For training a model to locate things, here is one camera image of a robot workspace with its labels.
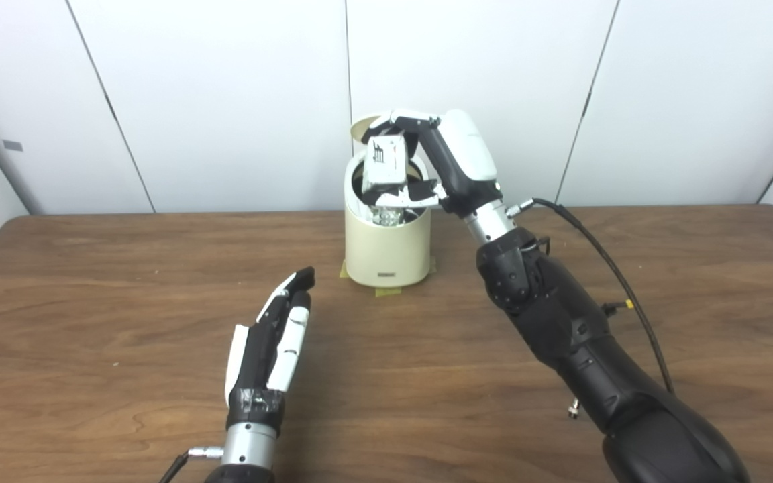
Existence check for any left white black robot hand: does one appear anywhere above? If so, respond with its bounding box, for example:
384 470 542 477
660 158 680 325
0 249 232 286
224 267 316 437

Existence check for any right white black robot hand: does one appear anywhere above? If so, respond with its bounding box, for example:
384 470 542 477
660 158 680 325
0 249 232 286
360 109 505 217

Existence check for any white green milk carton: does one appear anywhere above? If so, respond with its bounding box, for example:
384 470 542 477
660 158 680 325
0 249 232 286
362 134 421 227

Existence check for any round cream bin lid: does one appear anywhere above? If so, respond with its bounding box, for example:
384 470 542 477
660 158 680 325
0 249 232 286
351 115 382 156

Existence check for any cream-colored trash bin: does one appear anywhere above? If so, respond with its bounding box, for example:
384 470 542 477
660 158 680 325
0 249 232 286
344 115 433 289

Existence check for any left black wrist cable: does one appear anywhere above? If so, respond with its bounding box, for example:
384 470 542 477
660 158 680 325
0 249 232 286
158 447 225 483

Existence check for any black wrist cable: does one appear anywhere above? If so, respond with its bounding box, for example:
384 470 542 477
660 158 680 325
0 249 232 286
506 197 676 395
158 447 225 483

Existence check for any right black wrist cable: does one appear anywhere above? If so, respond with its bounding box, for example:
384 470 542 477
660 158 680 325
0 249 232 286
506 197 676 395

